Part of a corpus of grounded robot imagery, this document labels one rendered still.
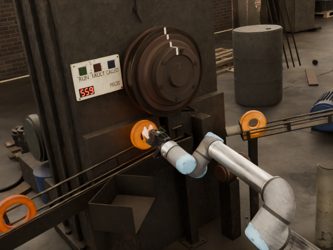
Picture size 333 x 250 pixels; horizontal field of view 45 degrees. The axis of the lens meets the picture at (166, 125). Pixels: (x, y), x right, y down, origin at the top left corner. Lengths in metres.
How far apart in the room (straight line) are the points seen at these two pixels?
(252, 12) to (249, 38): 1.64
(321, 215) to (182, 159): 1.01
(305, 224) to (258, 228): 1.32
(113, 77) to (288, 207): 1.09
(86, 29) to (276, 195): 1.17
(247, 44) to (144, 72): 2.87
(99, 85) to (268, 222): 1.07
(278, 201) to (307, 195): 1.61
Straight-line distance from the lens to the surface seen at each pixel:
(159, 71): 1.99
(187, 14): 2.38
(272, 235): 1.55
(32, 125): 3.21
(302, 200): 3.08
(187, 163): 1.87
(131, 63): 2.03
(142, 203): 1.95
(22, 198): 1.95
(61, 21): 1.99
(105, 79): 2.09
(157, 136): 1.99
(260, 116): 2.49
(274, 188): 1.57
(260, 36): 4.74
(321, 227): 2.59
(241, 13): 6.53
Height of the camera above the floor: 1.61
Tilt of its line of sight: 21 degrees down
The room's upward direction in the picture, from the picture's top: 6 degrees counter-clockwise
